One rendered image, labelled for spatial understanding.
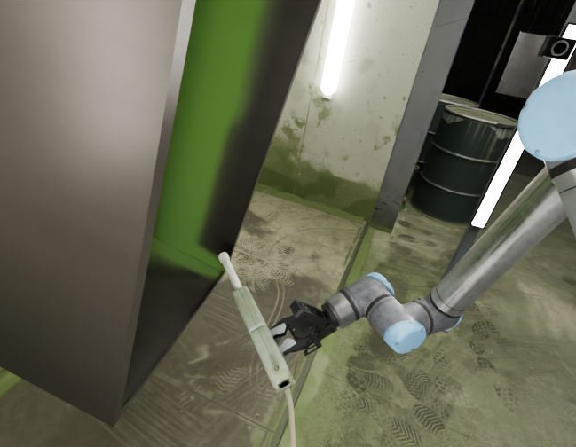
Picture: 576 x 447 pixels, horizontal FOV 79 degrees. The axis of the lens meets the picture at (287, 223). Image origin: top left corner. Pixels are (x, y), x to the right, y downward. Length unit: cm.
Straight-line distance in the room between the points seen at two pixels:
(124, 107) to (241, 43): 61
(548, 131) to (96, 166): 60
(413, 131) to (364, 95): 41
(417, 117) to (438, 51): 39
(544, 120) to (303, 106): 219
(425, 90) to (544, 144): 195
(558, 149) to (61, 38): 61
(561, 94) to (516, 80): 676
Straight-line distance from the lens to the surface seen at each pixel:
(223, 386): 152
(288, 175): 284
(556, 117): 60
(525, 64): 740
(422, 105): 252
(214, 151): 112
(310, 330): 92
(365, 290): 95
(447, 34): 250
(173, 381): 154
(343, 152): 265
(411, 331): 89
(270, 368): 85
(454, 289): 92
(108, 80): 47
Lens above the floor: 130
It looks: 30 degrees down
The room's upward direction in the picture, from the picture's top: 10 degrees clockwise
